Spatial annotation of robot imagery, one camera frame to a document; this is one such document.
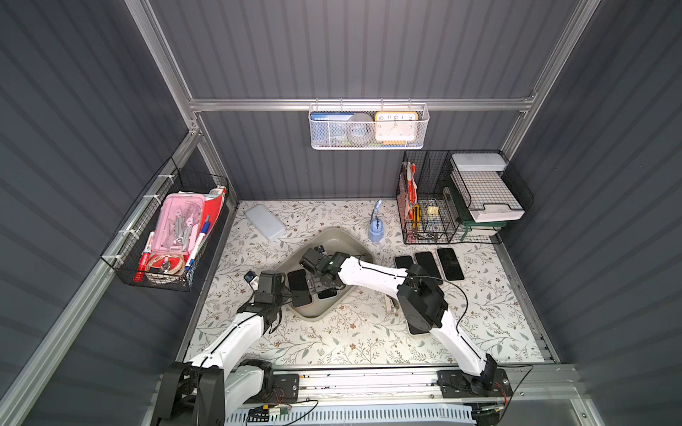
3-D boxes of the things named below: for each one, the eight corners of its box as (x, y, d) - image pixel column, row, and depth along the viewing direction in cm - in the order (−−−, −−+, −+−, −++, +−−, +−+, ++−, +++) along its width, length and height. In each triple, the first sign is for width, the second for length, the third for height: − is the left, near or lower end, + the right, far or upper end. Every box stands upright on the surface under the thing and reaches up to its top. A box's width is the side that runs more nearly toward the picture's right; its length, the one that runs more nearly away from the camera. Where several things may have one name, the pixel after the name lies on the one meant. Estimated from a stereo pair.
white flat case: (243, 213, 119) (242, 210, 117) (258, 204, 122) (257, 201, 121) (274, 242, 108) (272, 239, 107) (289, 231, 112) (288, 228, 110)
